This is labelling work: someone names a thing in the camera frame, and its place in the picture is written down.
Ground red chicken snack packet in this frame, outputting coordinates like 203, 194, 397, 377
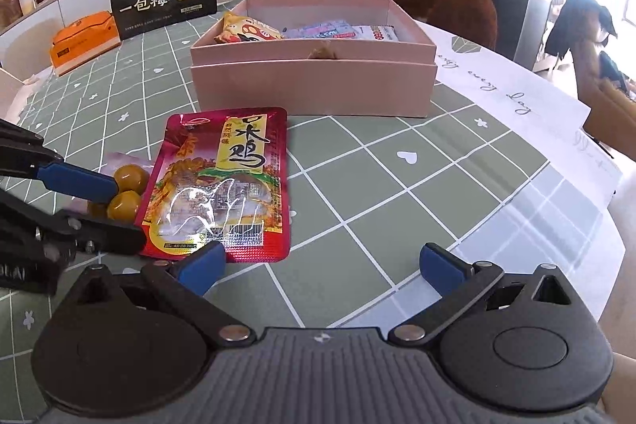
135, 106, 290, 263

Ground tan chair with black jacket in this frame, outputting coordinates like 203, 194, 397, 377
545, 0, 635, 159

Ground black planter box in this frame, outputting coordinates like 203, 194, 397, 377
492, 0, 551, 70

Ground white red snack packet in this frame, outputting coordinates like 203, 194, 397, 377
353, 25, 399, 42

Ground yellow mushroom snack bag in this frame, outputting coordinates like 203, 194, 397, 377
215, 12, 283, 44

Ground blue white snack packets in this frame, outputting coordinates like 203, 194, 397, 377
281, 19, 357, 40

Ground orange gift box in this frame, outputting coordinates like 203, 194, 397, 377
50, 11, 121, 76

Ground pink storage box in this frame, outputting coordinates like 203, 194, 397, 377
191, 0, 436, 117

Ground clear pack of brown eggs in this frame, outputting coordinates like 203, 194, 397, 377
68, 153, 154, 223

